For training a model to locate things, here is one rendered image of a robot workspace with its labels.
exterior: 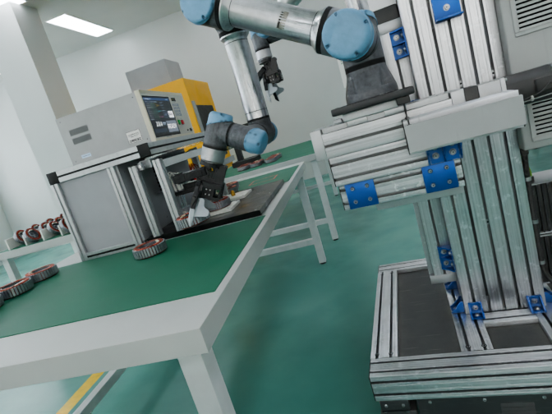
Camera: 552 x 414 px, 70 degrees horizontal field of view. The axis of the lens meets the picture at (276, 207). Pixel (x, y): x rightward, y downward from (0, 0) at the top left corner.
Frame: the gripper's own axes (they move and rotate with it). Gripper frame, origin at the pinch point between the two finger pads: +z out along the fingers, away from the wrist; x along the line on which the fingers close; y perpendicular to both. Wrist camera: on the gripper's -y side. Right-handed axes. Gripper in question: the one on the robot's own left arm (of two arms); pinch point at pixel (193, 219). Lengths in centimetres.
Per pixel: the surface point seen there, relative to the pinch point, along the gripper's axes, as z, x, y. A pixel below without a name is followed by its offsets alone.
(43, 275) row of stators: 36, 8, -51
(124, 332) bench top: 8, -55, 2
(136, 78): -44, 430, -195
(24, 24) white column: -74, 375, -317
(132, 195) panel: 3.1, 23.4, -29.3
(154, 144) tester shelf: -17.8, 23.0, -23.9
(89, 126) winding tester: -17, 35, -54
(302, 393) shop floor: 65, 16, 53
